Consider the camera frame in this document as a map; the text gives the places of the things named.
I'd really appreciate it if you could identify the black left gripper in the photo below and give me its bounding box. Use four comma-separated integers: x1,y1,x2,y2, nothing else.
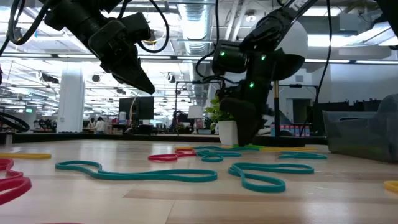
88,19,156,95

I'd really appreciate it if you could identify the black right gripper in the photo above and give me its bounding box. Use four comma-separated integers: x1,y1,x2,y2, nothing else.
216,73,275,147

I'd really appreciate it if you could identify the green rubber band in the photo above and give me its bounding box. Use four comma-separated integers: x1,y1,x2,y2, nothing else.
232,143,266,150

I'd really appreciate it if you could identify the red rubber band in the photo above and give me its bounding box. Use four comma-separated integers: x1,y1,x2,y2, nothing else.
0,158,33,207
147,148,197,163

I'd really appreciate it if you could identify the long teal rubber band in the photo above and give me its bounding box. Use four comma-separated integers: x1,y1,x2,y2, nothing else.
55,160,219,183

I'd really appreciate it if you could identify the clear plastic bin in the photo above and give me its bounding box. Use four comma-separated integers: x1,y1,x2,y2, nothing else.
322,94,398,164

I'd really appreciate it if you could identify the small potted green plant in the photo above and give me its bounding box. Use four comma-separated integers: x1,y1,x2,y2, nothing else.
204,95,239,147

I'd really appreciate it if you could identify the black monitor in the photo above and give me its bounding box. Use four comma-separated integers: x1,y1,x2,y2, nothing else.
118,96,155,121

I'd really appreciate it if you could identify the row of colourful boxes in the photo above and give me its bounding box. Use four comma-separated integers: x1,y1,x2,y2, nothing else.
269,124,311,138

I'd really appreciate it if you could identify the small white shade lamp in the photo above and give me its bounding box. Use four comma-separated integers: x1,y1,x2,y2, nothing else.
187,105,204,135

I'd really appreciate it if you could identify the black metal rack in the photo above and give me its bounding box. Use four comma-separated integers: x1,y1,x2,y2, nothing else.
174,80,224,135

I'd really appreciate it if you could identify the white column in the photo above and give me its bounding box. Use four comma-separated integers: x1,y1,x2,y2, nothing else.
56,68,86,134

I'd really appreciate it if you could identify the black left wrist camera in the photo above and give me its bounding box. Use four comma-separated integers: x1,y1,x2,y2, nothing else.
120,11,152,45

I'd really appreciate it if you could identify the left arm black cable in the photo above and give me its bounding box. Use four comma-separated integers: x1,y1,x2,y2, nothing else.
0,0,170,54

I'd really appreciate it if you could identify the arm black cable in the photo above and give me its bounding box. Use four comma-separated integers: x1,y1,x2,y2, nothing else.
0,0,170,54
300,0,333,138

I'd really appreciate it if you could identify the silver ventilation duct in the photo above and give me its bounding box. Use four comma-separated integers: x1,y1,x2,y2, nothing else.
178,0,215,57

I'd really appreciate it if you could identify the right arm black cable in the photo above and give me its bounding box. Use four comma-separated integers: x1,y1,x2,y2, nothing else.
300,0,333,138

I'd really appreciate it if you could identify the thick black curved cable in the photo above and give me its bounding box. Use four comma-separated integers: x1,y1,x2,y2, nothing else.
0,111,31,133

